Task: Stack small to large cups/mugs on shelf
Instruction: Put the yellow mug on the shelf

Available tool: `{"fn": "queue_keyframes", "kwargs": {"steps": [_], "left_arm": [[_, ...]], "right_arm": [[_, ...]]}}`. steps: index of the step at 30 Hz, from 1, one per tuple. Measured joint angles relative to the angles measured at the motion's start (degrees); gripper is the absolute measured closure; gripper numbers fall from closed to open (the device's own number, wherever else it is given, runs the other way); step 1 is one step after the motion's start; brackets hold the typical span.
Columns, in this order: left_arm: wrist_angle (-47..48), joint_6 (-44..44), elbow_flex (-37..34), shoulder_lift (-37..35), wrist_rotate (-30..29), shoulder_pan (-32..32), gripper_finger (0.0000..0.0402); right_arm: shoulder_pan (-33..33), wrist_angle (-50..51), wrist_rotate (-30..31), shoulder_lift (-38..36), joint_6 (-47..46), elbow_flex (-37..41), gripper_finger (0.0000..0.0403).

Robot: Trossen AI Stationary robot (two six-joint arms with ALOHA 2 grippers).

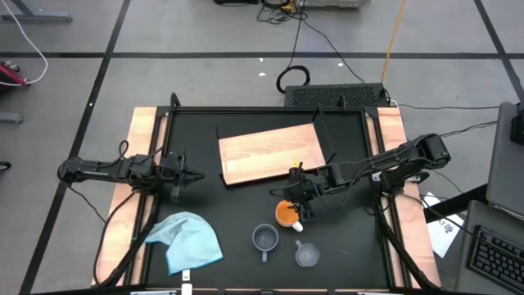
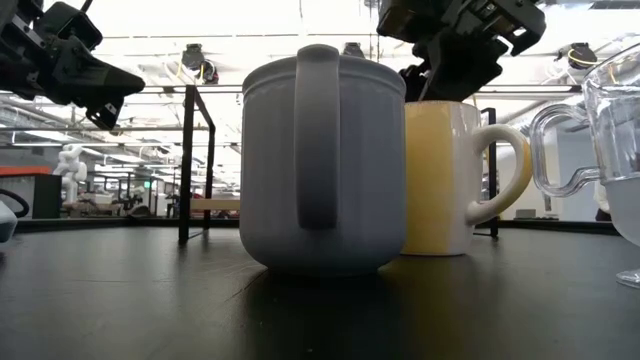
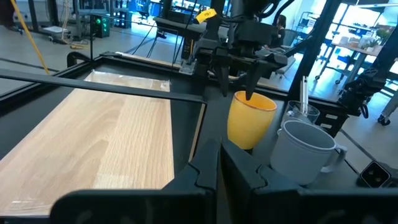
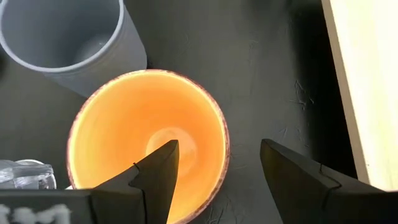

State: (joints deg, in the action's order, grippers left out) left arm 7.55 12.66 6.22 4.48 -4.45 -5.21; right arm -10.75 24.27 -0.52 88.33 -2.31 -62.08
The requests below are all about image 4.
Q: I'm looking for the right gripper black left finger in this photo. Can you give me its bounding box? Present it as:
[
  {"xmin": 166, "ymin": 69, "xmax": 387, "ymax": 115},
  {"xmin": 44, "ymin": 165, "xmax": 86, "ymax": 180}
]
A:
[{"xmin": 91, "ymin": 139, "xmax": 180, "ymax": 224}]

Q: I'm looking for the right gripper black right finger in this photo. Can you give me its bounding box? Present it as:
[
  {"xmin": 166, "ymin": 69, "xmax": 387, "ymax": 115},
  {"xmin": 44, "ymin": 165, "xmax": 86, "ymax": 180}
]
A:
[{"xmin": 259, "ymin": 138, "xmax": 386, "ymax": 224}]

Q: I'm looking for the orange and white mug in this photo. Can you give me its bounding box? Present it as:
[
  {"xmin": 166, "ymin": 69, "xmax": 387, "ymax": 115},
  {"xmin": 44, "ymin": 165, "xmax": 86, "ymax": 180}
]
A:
[{"xmin": 66, "ymin": 68, "xmax": 231, "ymax": 224}]

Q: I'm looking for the clear glass cup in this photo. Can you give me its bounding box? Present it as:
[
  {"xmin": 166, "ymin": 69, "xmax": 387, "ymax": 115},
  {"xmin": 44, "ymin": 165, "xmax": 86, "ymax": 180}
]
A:
[{"xmin": 0, "ymin": 159, "xmax": 57, "ymax": 190}]

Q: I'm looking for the grey mug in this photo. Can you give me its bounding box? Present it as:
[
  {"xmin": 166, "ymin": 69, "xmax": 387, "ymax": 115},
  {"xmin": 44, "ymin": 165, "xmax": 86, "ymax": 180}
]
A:
[{"xmin": 0, "ymin": 0, "xmax": 147, "ymax": 99}]

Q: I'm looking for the light wooden shelf board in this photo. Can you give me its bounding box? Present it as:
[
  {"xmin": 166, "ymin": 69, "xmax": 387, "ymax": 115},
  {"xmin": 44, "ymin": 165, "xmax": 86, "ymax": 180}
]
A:
[{"xmin": 321, "ymin": 0, "xmax": 398, "ymax": 192}]

